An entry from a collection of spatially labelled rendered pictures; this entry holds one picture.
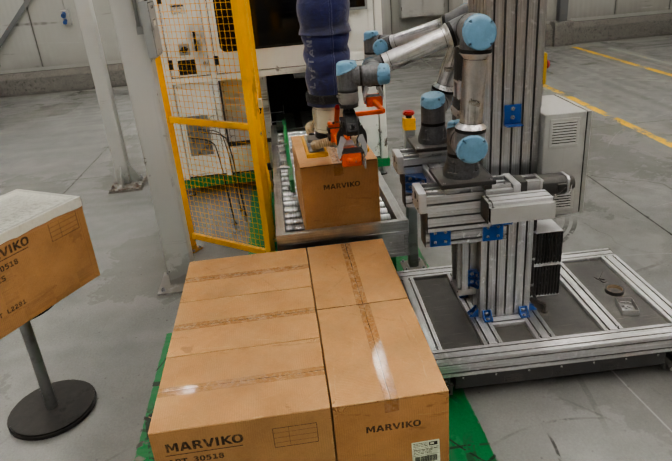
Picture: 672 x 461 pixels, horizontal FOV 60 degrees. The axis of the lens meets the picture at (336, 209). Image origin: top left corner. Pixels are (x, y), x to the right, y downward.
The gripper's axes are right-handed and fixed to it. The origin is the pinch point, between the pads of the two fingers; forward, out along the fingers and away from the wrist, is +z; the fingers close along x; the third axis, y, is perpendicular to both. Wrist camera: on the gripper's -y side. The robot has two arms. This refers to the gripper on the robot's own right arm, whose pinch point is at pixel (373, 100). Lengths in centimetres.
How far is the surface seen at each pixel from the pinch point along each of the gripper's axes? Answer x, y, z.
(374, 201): -6, 21, 49
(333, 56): -24, 40, -31
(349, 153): -27, 94, -3
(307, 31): -34, 37, -42
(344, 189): -21.1, 21.4, 39.8
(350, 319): -32, 101, 65
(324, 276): -39, 63, 66
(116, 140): -200, -259, 74
